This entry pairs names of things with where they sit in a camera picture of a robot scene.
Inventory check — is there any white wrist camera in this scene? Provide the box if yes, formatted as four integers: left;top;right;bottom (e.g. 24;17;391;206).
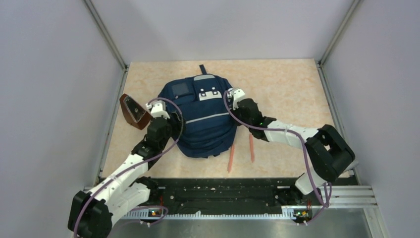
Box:
227;88;246;110
145;100;170;119

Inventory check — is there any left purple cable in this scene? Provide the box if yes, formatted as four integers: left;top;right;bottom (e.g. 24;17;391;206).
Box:
72;97;184;238

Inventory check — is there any orange pen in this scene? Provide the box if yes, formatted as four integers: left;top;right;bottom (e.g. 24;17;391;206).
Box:
227;145;235;173
249;134;255;163

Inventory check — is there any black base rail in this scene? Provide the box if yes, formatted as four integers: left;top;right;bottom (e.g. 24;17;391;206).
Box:
139;177;320;215

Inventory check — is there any brown wedge stand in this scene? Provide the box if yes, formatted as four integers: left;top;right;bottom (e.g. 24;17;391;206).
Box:
119;94;151;130

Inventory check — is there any purple cable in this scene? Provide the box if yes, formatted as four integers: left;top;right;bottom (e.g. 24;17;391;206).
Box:
223;90;333;227
72;97;184;238

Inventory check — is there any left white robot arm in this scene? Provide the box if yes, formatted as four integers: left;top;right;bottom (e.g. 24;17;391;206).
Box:
67;113;185;238

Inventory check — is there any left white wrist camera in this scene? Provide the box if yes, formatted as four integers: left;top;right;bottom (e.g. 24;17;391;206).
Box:
145;100;170;119

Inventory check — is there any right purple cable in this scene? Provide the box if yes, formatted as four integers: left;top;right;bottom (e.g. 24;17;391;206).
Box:
223;90;333;227

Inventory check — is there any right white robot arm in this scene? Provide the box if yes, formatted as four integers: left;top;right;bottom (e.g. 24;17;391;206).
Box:
231;98;356;204

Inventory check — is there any navy blue backpack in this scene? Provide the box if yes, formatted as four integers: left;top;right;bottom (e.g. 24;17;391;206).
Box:
158;65;237;158

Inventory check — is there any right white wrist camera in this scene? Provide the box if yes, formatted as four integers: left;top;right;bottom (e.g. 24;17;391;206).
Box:
227;88;246;110

